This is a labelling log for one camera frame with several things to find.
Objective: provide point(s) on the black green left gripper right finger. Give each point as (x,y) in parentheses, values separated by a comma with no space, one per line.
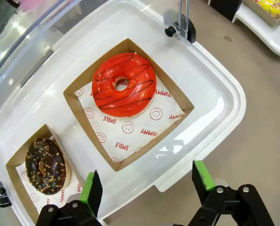
(201,179)

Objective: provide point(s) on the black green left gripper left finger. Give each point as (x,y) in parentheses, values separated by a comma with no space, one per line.
(92,188)

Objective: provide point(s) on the chocolate donut with nut bits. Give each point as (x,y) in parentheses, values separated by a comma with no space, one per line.
(50,153)

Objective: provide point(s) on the cardboard box of chocolate donut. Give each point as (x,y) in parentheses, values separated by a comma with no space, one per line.
(15,183)

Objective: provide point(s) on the cardboard box of red donut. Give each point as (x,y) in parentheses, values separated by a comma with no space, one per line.
(76,106)

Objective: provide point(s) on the red glazed donut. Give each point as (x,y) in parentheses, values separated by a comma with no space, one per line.
(135,70)

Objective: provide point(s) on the cardboard box of yellow donut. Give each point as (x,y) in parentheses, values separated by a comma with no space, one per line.
(269,21)

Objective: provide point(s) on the yellow sprinkled donut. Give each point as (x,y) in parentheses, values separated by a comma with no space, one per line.
(271,7)

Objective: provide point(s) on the person in pink hoodie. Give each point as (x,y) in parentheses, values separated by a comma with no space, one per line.
(29,4)

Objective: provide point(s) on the white display case tray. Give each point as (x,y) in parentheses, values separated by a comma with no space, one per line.
(271,40)
(201,94)

